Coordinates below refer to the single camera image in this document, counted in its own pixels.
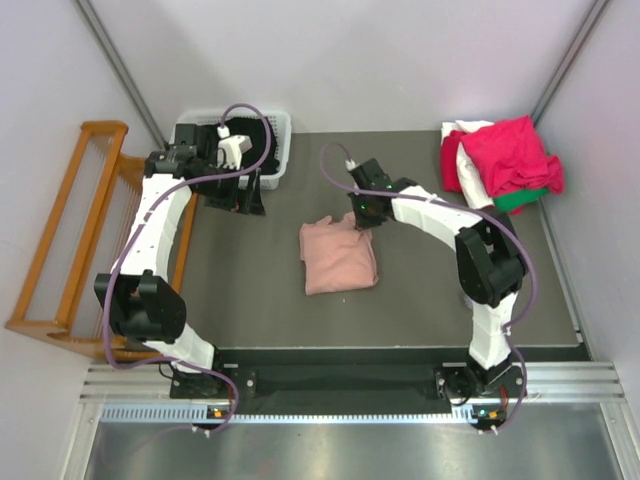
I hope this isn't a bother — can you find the pink printed t-shirt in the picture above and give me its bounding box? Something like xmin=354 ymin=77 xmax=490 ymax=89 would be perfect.
xmin=299 ymin=212 xmax=378 ymax=296

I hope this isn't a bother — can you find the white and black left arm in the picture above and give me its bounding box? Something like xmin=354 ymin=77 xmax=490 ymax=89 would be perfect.
xmin=94 ymin=123 xmax=264 ymax=397

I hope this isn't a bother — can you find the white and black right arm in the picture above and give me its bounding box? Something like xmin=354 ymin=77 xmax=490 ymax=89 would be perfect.
xmin=299 ymin=159 xmax=528 ymax=396

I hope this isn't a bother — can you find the black folded t-shirt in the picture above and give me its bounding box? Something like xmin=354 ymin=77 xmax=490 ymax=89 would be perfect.
xmin=225 ymin=117 xmax=280 ymax=175

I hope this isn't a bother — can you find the white plastic basket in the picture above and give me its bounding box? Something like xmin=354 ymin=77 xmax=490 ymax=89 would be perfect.
xmin=170 ymin=108 xmax=292 ymax=191

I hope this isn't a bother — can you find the green t-shirt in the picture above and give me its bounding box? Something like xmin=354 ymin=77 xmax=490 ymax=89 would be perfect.
xmin=493 ymin=188 xmax=549 ymax=215

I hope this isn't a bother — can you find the magenta t-shirt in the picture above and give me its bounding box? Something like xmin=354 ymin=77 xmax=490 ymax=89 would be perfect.
xmin=461 ymin=116 xmax=565 ymax=199

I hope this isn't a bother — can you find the wooden rack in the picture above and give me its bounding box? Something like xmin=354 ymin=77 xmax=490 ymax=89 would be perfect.
xmin=4 ymin=119 xmax=199 ymax=361

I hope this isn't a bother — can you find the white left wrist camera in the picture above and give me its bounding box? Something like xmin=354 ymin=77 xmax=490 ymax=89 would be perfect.
xmin=216 ymin=126 xmax=252 ymax=171

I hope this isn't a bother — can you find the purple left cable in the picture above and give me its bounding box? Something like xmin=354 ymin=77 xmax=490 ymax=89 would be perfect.
xmin=101 ymin=102 xmax=274 ymax=434

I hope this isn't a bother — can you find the purple cable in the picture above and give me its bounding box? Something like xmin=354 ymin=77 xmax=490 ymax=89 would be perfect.
xmin=101 ymin=102 xmax=274 ymax=434
xmin=319 ymin=142 xmax=540 ymax=434

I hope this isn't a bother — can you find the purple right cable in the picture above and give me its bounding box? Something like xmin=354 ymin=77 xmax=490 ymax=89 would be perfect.
xmin=319 ymin=142 xmax=540 ymax=434

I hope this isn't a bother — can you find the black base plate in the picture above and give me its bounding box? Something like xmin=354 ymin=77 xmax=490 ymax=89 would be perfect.
xmin=168 ymin=348 xmax=527 ymax=414

